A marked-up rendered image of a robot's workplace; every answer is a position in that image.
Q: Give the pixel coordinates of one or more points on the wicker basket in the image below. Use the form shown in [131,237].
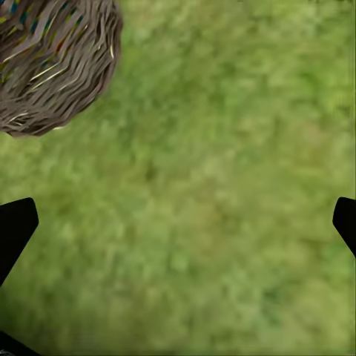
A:
[36,100]

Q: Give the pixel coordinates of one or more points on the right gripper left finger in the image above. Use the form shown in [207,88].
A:
[18,221]

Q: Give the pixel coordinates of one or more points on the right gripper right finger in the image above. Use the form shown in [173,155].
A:
[344,220]

